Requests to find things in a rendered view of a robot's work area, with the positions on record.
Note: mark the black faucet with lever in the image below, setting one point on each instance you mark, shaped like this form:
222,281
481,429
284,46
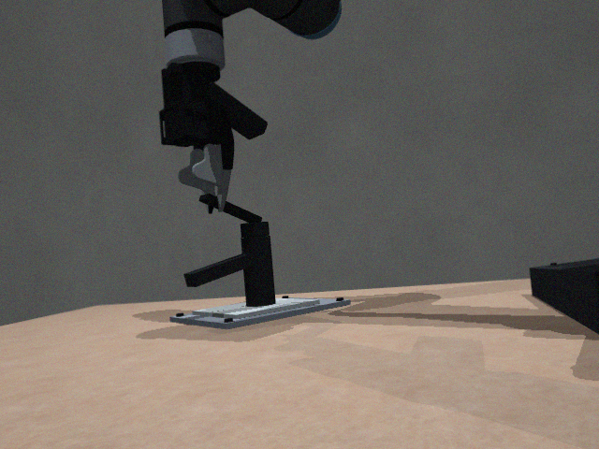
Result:
256,262

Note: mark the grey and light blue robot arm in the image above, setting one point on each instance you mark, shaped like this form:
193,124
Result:
194,33

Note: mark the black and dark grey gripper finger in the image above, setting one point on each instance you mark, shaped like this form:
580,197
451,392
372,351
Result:
186,176
215,168

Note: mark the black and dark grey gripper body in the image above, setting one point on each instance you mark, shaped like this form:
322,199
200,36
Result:
192,123

